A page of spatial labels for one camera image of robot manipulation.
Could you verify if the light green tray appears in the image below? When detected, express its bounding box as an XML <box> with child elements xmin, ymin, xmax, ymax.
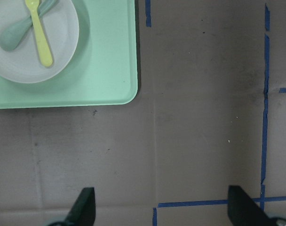
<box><xmin>0</xmin><ymin>0</ymin><xmax>138</xmax><ymax>109</ymax></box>

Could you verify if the yellow plastic fork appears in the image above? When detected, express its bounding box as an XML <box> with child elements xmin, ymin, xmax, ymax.
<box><xmin>25</xmin><ymin>0</ymin><xmax>53</xmax><ymax>67</ymax></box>

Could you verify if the teal plastic spoon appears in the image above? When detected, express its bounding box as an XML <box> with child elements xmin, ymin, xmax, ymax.
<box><xmin>0</xmin><ymin>0</ymin><xmax>58</xmax><ymax>51</ymax></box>

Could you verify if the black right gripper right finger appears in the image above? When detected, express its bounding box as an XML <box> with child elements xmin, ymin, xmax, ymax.
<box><xmin>227</xmin><ymin>186</ymin><xmax>275</xmax><ymax>226</ymax></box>

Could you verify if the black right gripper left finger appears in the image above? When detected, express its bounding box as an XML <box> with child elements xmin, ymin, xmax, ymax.
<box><xmin>64</xmin><ymin>187</ymin><xmax>96</xmax><ymax>226</ymax></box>

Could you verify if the white round plate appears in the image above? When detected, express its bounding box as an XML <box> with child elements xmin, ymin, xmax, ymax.
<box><xmin>0</xmin><ymin>0</ymin><xmax>79</xmax><ymax>83</ymax></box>

